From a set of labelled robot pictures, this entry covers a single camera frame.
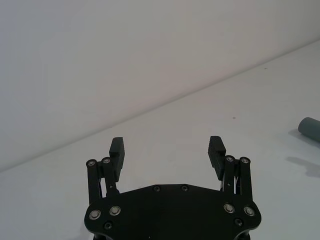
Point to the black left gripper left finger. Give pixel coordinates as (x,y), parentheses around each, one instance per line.
(117,155)

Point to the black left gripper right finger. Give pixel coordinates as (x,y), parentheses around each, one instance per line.
(215,157)

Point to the grey cylinder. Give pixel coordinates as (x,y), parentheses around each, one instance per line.
(311,128)

